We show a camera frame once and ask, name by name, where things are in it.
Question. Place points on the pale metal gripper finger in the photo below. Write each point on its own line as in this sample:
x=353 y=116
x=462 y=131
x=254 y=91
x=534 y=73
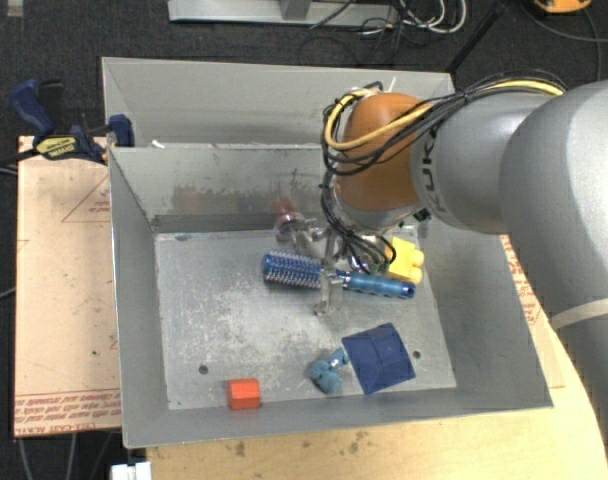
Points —
x=330 y=293
x=306 y=238

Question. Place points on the small red and silver thing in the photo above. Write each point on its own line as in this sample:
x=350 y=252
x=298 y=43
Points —
x=286 y=225

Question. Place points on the blue hairbrush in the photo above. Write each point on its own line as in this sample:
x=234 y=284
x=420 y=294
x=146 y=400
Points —
x=296 y=269

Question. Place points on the yellow toy building block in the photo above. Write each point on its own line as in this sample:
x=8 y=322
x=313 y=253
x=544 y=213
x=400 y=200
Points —
x=408 y=260

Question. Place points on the light blue small toy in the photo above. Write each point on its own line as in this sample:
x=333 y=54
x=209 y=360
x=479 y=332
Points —
x=326 y=374

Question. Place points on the dark blue angular block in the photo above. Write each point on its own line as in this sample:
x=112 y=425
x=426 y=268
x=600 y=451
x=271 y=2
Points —
x=379 y=358

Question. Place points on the grey metal bin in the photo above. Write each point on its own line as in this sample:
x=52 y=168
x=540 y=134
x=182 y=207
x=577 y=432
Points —
x=224 y=313

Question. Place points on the orange cube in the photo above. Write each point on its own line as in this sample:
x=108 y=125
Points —
x=243 y=394

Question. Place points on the brown cardboard board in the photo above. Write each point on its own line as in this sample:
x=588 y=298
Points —
x=64 y=278

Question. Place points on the black cylinder on white bracket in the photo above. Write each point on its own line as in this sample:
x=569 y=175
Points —
x=422 y=214

